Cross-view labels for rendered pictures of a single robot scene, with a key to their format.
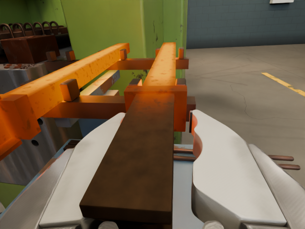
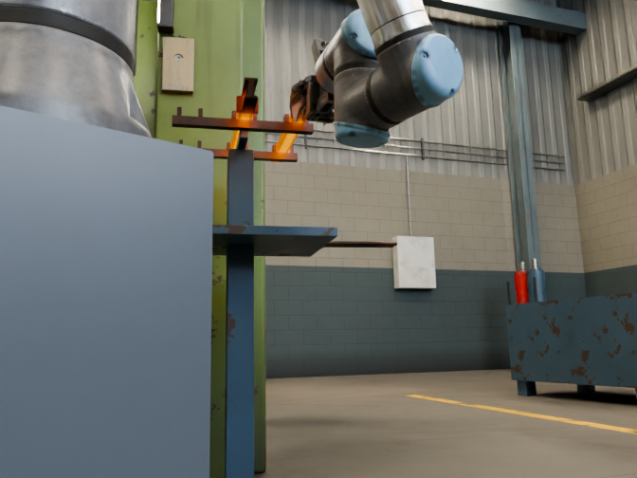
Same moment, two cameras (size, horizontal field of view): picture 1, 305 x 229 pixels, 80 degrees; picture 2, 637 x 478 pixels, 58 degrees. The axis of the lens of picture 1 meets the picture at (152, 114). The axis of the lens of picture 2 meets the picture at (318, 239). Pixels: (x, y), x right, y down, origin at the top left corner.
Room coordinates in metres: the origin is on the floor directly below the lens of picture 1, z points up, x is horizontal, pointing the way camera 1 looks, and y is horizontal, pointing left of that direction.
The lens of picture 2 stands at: (-1.01, 0.42, 0.44)
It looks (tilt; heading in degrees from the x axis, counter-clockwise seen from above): 10 degrees up; 338
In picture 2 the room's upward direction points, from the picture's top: 1 degrees counter-clockwise
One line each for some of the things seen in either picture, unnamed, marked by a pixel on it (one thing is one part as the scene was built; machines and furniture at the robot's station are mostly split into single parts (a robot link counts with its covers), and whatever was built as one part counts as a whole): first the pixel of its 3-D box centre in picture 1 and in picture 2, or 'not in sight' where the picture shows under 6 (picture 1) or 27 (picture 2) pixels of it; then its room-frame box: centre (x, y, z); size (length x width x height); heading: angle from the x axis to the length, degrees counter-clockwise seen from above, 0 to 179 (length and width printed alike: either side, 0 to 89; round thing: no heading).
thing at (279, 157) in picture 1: (169, 153); (283, 243); (0.38, -0.04, 0.69); 0.60 x 0.04 x 0.01; 79
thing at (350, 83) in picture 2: not in sight; (365, 106); (-0.21, 0.01, 0.82); 0.12 x 0.09 x 0.12; 13
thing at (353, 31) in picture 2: not in sight; (358, 48); (-0.20, 0.01, 0.93); 0.12 x 0.09 x 0.10; 177
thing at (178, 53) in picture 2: not in sight; (178, 64); (0.63, 0.20, 1.27); 0.09 x 0.02 x 0.17; 78
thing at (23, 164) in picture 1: (55, 102); not in sight; (0.78, 0.44, 0.69); 0.56 x 0.38 x 0.45; 168
